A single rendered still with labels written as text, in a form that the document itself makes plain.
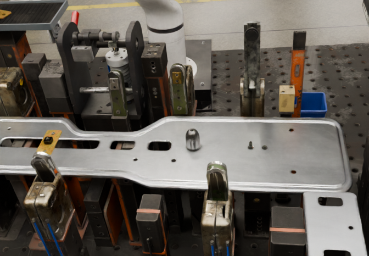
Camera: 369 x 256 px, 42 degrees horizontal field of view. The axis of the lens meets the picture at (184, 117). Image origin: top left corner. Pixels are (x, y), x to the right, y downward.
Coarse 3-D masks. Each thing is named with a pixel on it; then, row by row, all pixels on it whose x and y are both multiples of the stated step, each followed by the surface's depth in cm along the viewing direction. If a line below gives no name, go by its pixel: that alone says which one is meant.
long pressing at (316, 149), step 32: (0, 128) 119; (32, 128) 118; (64, 128) 116; (160, 128) 113; (224, 128) 111; (256, 128) 110; (288, 128) 109; (320, 128) 108; (0, 160) 110; (64, 160) 108; (96, 160) 107; (128, 160) 106; (160, 160) 105; (192, 160) 104; (224, 160) 103; (256, 160) 102; (288, 160) 101; (320, 160) 100; (256, 192) 97; (288, 192) 96
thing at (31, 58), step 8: (32, 56) 125; (40, 56) 125; (24, 64) 123; (32, 64) 123; (40, 64) 123; (24, 72) 125; (32, 72) 124; (40, 72) 124; (32, 80) 126; (32, 88) 129; (40, 88) 128; (40, 96) 130; (40, 104) 132; (48, 112) 133
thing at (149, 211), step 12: (144, 204) 97; (156, 204) 97; (144, 216) 94; (156, 216) 94; (144, 228) 95; (156, 228) 95; (168, 228) 104; (144, 240) 98; (156, 240) 97; (144, 252) 101; (156, 252) 100; (168, 252) 108
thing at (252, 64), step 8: (248, 24) 105; (256, 24) 104; (248, 32) 102; (256, 32) 102; (248, 40) 103; (256, 40) 106; (248, 48) 107; (256, 48) 107; (248, 56) 108; (256, 56) 107; (248, 64) 109; (256, 64) 108; (248, 72) 110; (256, 72) 109; (256, 80) 110; (256, 88) 111
